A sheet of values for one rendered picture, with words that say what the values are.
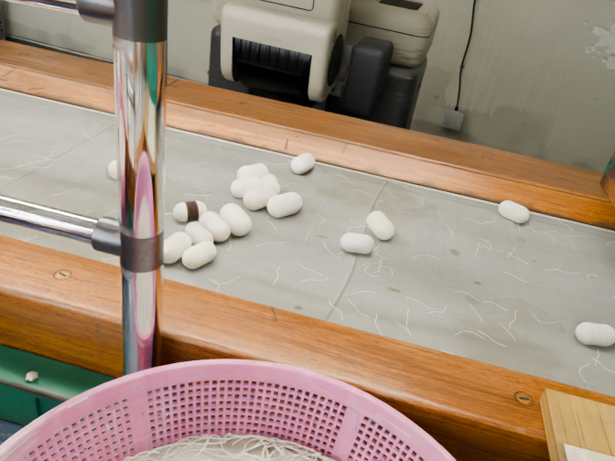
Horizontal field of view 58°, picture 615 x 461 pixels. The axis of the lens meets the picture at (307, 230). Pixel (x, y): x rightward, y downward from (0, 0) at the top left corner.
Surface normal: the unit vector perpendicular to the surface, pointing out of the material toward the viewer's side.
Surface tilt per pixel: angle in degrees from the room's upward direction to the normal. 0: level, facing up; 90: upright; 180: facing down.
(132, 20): 90
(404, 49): 90
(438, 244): 0
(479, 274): 0
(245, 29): 98
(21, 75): 45
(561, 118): 90
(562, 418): 0
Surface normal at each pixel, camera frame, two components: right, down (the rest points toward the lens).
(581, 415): 0.14, -0.84
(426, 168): -0.04, -0.25
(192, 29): -0.28, 0.47
